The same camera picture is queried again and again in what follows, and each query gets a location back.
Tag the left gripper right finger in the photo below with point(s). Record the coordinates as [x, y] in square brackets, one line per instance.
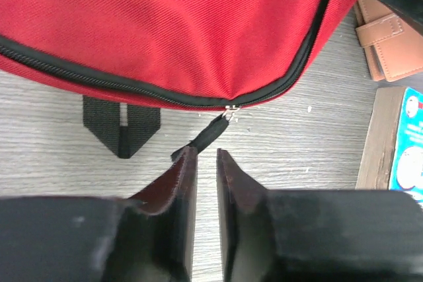
[315, 235]

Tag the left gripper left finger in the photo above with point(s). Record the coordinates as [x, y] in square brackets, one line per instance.
[146, 237]

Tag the blue comic book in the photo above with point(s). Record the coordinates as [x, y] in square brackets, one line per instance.
[392, 155]

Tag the red backpack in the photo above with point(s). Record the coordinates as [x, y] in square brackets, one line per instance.
[132, 58]

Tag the tan leather wallet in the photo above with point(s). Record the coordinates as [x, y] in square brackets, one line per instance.
[393, 49]

